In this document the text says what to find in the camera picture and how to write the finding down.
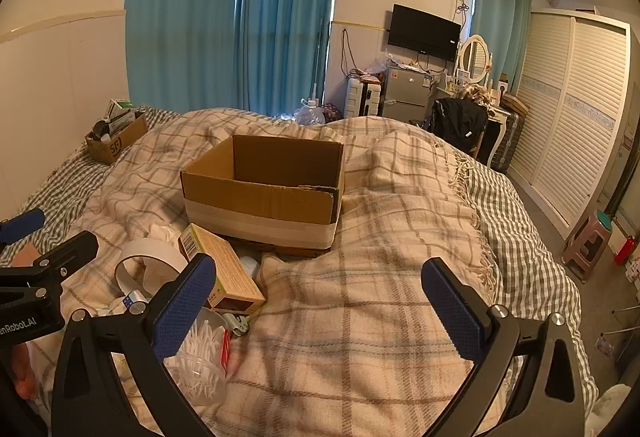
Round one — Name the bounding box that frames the white dressing table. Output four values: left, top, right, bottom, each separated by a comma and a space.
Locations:
435, 84, 512, 166

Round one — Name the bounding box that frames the clear plastic bag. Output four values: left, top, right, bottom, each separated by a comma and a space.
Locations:
367, 57, 396, 78

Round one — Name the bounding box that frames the brown plastic stool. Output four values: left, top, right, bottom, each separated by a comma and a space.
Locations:
562, 211, 615, 281

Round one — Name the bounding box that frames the green white carton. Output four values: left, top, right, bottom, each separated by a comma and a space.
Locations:
107, 98, 136, 119

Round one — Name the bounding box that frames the black jacket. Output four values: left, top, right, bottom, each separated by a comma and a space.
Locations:
429, 97, 489, 153

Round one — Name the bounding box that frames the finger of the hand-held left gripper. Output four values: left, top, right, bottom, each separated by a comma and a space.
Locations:
29, 230, 100, 277
0, 208, 46, 246

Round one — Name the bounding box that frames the metal drying rack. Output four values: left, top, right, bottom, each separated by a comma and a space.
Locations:
597, 302, 640, 364

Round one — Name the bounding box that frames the beige plaid blanket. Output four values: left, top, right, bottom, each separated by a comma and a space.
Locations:
30, 107, 501, 437

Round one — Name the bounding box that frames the clear cotton swab container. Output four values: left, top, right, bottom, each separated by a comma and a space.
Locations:
164, 308, 234, 406

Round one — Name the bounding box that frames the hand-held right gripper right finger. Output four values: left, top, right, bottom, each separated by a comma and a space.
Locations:
421, 257, 587, 437

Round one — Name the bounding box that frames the red fire extinguisher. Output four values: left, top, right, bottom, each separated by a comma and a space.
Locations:
614, 234, 639, 267

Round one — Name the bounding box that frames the large clear water jug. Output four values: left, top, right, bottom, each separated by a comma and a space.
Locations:
294, 100, 329, 126

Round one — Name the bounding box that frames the small yellow paper carton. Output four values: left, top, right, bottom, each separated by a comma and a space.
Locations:
177, 223, 267, 316

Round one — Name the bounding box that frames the small cardboard box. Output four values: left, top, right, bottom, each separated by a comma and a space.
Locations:
85, 110, 149, 166

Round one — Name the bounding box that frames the grey fridge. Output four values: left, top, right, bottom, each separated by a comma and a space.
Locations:
381, 64, 441, 120

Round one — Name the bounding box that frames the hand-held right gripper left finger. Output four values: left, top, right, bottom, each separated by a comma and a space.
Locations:
50, 253, 231, 437

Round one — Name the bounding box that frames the person's left hand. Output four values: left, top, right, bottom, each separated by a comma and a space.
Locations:
11, 343, 41, 401

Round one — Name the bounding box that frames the blue curtain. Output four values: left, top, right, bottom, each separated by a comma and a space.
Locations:
239, 0, 342, 118
125, 0, 247, 111

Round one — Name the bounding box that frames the black wall television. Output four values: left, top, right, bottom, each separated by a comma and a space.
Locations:
387, 4, 462, 63

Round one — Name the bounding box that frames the teal curtain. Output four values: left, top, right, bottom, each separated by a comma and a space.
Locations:
472, 0, 535, 93

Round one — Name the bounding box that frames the white oval mirror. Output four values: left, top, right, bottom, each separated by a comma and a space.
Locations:
459, 34, 492, 83

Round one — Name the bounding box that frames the small blue white tube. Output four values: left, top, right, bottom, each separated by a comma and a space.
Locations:
120, 289, 151, 313

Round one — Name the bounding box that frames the large cardboard box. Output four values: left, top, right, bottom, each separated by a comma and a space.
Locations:
180, 134, 346, 252

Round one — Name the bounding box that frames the white suitcase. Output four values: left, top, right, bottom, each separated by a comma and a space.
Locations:
344, 77, 383, 120

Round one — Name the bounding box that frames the white louvred wardrobe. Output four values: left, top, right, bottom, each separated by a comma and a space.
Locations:
507, 7, 632, 241

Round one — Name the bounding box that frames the grey clip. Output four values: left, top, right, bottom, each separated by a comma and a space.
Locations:
222, 312, 251, 336

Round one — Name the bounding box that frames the dark suitcase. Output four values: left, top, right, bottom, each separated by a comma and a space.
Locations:
492, 107, 525, 171

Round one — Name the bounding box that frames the white tape roll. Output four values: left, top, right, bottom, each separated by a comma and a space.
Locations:
114, 239, 189, 299

